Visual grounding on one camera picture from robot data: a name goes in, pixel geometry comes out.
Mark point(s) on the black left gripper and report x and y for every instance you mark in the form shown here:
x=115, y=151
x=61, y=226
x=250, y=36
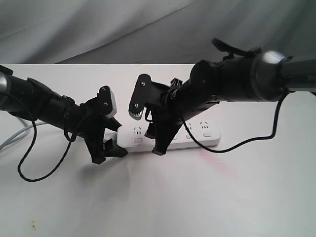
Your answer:
x=87, y=122

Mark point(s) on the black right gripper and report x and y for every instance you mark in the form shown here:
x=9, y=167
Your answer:
x=169, y=106

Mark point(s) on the white five-outlet power strip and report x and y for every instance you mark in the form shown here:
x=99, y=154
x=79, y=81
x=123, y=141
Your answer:
x=132, y=136

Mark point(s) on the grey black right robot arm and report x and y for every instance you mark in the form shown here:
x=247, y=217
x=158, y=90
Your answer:
x=242, y=76

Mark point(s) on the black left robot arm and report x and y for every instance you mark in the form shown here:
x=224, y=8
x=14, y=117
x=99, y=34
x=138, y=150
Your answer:
x=31, y=100

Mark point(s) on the grey backdrop cloth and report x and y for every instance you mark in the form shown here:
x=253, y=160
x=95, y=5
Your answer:
x=149, y=31

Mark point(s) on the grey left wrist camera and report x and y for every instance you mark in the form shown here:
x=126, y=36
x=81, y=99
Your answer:
x=107, y=102

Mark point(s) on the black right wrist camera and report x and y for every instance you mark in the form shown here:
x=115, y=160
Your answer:
x=140, y=96

